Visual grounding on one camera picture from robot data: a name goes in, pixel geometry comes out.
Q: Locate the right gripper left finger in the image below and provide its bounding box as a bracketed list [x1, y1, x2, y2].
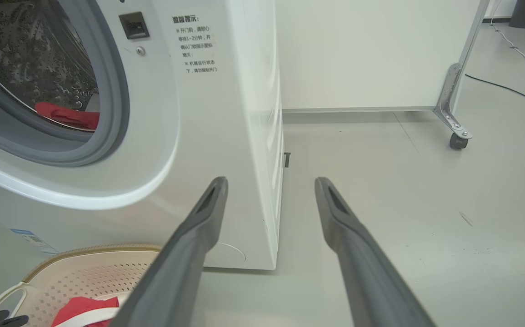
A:
[110, 176, 229, 327]

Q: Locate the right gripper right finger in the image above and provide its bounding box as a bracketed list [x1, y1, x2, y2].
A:
[314, 177, 436, 327]

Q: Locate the red garment with white trim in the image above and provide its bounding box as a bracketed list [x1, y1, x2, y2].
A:
[51, 295, 122, 327]

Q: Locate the plain red garment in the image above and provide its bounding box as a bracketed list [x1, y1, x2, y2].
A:
[34, 101, 100, 131]

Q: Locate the beige perforated laundry basket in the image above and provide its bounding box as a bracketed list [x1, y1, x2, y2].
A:
[0, 244, 163, 327]

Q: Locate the white front-load washing machine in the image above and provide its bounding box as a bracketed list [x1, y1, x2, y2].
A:
[0, 0, 285, 271]

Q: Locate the white partition panel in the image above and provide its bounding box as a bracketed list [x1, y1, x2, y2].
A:
[275, 0, 490, 114]

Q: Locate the grey metal partition foot bracket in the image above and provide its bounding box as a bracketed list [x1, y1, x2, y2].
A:
[434, 64, 473, 140]

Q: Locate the black floor cable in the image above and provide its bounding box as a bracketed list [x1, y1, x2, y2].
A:
[465, 74, 525, 113]

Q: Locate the white floor cable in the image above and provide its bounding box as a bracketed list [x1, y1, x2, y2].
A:
[490, 0, 525, 87]

